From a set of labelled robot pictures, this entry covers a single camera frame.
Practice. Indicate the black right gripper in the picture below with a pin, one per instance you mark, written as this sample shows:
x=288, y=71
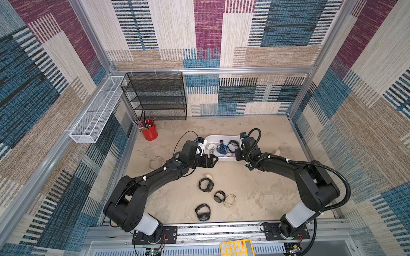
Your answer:
x=241, y=155

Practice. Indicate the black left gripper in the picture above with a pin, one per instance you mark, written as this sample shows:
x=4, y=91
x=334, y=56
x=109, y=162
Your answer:
x=211, y=161

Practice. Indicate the black rugged digital watch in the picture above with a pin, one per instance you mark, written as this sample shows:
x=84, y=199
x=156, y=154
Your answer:
x=232, y=146

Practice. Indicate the beige strap steel watch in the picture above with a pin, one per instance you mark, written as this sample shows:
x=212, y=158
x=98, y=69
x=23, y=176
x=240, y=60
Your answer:
x=209, y=177

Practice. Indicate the translucent blue watch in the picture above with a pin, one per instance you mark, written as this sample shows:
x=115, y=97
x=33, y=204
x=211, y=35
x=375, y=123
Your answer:
x=222, y=149

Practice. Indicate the large black sport watch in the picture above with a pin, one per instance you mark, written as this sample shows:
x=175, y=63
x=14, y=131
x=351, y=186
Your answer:
x=206, y=185

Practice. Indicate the black slim band watch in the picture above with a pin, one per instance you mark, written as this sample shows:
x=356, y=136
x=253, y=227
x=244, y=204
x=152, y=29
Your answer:
x=220, y=197

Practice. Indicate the black chunky watch front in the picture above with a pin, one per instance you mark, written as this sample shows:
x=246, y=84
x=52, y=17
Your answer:
x=204, y=216

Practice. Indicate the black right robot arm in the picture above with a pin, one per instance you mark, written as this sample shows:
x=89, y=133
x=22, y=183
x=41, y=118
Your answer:
x=315, y=186

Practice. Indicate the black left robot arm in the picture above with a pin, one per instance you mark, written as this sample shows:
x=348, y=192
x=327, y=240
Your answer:
x=126, y=205

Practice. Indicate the white plastic storage box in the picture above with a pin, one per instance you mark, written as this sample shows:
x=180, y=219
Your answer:
x=218, y=139

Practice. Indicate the red pen cup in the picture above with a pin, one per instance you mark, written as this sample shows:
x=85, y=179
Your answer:
x=149, y=130

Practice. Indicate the yellow keypad pendant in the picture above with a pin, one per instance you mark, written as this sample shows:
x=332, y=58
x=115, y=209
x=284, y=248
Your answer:
x=237, y=248

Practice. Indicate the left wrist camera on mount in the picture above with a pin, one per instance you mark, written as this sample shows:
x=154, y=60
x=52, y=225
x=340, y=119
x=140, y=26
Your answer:
x=200, y=145

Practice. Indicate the black wire shelf rack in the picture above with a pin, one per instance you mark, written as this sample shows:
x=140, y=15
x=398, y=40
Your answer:
x=159, y=95

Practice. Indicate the white mesh wall basket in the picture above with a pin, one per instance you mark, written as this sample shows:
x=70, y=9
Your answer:
x=94, y=119

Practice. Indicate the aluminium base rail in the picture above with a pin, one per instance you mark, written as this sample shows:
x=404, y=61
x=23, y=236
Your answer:
x=334, y=237

